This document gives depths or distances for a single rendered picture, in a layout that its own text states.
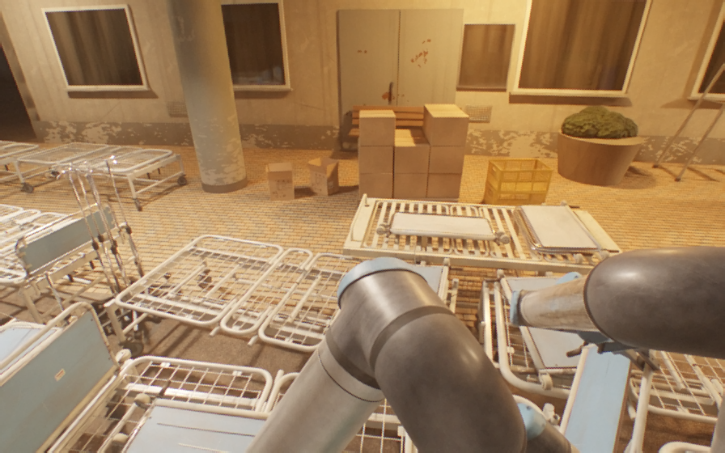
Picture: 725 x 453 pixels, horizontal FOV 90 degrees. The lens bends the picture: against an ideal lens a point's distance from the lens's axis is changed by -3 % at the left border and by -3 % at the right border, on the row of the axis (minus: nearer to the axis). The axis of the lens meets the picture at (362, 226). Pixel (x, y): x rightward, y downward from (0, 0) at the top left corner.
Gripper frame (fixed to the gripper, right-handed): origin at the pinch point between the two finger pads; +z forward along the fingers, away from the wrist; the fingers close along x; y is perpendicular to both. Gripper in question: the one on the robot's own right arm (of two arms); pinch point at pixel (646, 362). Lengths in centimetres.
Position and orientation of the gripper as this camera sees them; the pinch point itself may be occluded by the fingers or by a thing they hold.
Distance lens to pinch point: 135.1
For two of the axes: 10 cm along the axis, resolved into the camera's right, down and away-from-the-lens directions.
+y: -5.6, 6.1, -5.6
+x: 4.0, -3.9, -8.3
